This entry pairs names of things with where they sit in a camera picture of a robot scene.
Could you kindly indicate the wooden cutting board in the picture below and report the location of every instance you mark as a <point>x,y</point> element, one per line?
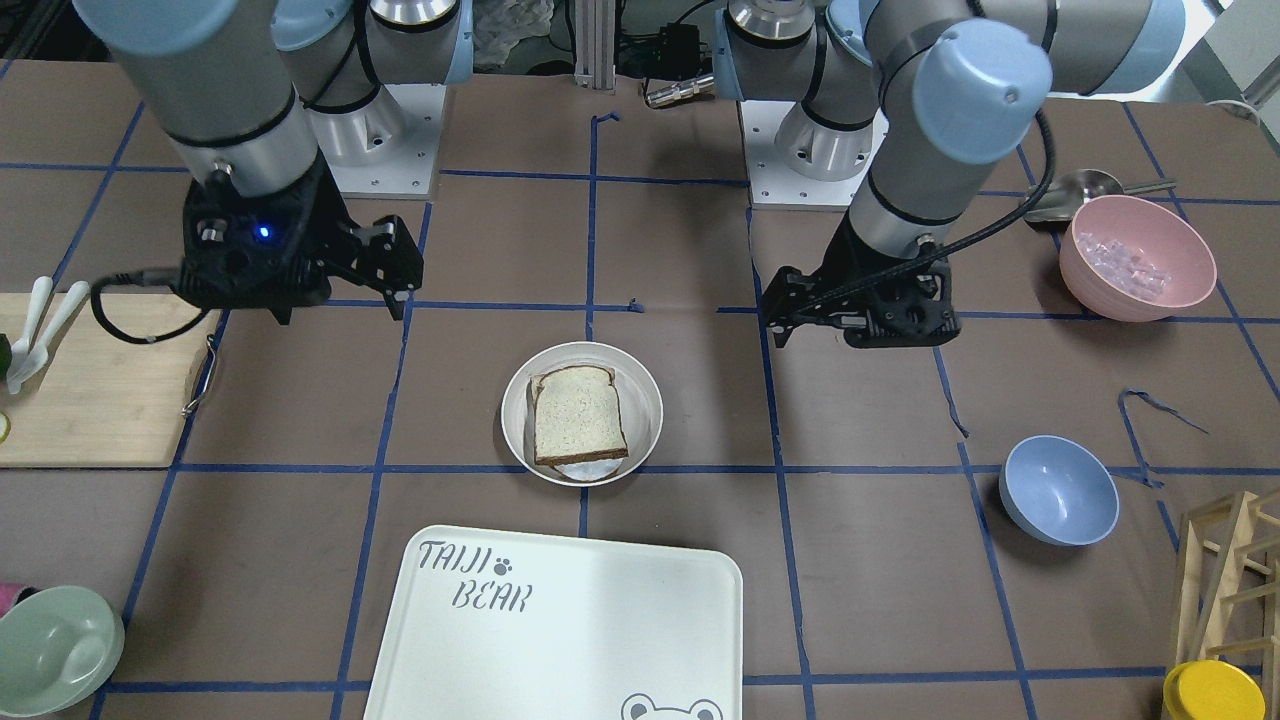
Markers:
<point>101,403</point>

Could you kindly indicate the white plastic tongs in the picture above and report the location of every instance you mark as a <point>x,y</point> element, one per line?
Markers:
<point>33,349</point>

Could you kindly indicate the yellow cup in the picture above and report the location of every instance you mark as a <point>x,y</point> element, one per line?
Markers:
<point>1211,689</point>

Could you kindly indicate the round cream plate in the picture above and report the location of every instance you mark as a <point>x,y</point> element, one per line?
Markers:
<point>642,412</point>

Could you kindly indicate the metal ice scoop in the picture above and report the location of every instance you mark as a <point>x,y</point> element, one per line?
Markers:
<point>1067,194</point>

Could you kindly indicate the bread slice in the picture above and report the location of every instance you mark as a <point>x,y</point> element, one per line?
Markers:
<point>577,417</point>

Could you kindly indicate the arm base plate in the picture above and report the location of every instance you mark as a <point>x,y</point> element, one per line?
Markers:
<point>400,150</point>
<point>794,162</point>

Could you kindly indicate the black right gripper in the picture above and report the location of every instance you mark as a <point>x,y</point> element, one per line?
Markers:
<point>322,215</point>

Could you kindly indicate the pink cloth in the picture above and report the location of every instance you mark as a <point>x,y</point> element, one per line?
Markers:
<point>13,593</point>

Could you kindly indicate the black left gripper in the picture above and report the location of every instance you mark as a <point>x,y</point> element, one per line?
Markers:
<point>853,262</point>

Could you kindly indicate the aluminium frame post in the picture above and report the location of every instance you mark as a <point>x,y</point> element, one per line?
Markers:
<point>595,31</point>

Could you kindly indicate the light green bowl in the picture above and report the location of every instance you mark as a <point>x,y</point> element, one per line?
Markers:
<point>57,648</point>

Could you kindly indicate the blue bowl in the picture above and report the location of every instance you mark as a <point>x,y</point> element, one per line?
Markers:
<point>1058,492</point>

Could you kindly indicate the pink bowl with ice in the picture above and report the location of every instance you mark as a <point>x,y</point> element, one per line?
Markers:
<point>1131,260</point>

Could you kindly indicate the wooden cup rack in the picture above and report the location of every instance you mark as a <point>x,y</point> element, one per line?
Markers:
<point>1225,598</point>

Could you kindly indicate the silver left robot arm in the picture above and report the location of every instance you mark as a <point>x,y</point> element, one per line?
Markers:
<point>960,83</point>

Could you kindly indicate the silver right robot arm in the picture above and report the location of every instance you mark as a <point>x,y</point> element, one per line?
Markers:
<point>261,101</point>

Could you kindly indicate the cream bear tray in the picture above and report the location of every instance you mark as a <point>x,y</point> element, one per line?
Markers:
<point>491,624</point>

